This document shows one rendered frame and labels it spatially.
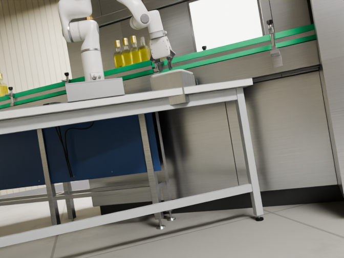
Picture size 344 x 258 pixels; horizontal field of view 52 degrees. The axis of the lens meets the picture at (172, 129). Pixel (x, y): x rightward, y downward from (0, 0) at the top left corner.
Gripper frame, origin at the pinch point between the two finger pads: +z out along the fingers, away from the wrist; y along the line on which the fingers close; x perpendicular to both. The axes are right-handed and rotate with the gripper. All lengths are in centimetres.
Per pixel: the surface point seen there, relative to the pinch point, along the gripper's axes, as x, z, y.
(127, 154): -1, 45, 37
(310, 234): 31, 82, -59
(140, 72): -12.7, 1.0, 21.1
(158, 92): 17.0, 10.1, -0.2
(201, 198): 20, 67, -9
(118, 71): -13.3, -2.6, 34.7
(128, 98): 26.1, 8.3, 11.9
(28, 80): -178, -7, 249
